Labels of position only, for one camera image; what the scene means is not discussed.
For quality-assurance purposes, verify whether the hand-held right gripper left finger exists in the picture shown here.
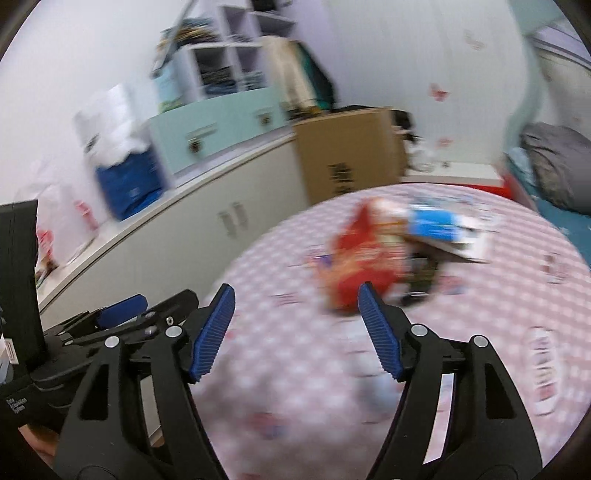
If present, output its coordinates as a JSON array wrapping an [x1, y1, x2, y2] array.
[[54, 283, 236, 480]]

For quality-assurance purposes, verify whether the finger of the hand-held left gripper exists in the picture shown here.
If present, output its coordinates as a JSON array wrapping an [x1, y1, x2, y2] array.
[[44, 294, 148, 346], [124, 289, 200, 343]]

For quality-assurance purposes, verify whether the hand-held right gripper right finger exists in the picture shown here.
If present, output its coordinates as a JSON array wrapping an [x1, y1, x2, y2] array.
[[358, 281, 543, 480]]

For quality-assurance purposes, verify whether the dark wrapper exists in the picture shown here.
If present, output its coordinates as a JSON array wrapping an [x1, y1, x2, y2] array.
[[401, 254, 445, 306]]

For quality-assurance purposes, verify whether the red snack bag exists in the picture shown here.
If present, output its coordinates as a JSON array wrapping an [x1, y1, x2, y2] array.
[[314, 198, 408, 315]]

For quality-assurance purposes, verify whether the blue and white carton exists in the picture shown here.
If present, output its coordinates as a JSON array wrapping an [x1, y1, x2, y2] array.
[[406, 203, 491, 265]]

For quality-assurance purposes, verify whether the white plastic bag red print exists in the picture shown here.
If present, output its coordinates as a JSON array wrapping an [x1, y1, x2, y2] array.
[[36, 182, 100, 278]]

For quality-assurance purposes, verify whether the low white cabinet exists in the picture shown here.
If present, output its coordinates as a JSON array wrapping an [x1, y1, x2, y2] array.
[[37, 124, 310, 324]]

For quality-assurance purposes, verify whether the pink checked tablecloth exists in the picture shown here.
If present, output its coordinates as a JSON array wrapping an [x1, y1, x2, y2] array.
[[189, 185, 591, 480]]

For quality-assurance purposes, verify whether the blue patterned bag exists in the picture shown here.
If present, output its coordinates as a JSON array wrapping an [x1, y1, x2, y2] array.
[[95, 148, 164, 221]]

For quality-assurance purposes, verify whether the white paper shopping bag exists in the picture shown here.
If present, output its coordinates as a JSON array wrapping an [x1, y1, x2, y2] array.
[[74, 85, 153, 163]]

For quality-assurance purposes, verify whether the white board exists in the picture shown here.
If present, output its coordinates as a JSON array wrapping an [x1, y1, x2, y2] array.
[[402, 161, 502, 183]]

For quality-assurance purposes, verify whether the small white plastic bag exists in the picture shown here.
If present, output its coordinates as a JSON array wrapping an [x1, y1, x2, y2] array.
[[409, 142, 439, 171]]

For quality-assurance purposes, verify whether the large cardboard box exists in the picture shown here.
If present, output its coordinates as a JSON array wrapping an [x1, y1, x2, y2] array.
[[293, 107, 409, 205]]

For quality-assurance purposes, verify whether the lilac and teal stair cabinet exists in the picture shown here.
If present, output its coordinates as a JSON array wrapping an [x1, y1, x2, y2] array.
[[148, 0, 334, 178]]

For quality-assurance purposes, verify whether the red stool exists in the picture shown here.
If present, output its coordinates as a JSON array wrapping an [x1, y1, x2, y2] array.
[[402, 167, 519, 199]]

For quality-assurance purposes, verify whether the dark clothes heap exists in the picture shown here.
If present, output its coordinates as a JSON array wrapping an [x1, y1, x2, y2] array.
[[392, 111, 414, 139]]

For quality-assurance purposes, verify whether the teal printed bedsheet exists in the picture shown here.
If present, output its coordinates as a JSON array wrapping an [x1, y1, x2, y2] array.
[[508, 148, 591, 269]]

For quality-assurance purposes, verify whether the folded dark clothes stack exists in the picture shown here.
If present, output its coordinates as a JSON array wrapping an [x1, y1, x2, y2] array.
[[202, 67, 232, 96]]

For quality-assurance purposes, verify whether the cream jacket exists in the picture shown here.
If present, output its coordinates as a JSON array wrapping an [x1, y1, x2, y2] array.
[[263, 37, 301, 116]]

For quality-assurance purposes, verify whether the grey duvet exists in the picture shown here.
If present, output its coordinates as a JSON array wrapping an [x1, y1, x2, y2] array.
[[519, 122, 591, 213]]

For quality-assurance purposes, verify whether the green jacket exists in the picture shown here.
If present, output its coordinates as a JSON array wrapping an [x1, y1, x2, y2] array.
[[295, 41, 334, 112]]

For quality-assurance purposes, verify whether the pile of folded clothes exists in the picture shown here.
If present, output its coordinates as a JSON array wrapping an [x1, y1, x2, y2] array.
[[159, 18, 218, 48]]

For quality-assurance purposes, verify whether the white wardrobe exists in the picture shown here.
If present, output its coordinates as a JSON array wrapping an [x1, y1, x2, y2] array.
[[295, 0, 532, 168]]

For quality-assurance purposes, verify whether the teal bunk bed frame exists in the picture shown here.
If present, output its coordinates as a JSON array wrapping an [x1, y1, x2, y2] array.
[[501, 0, 591, 213]]

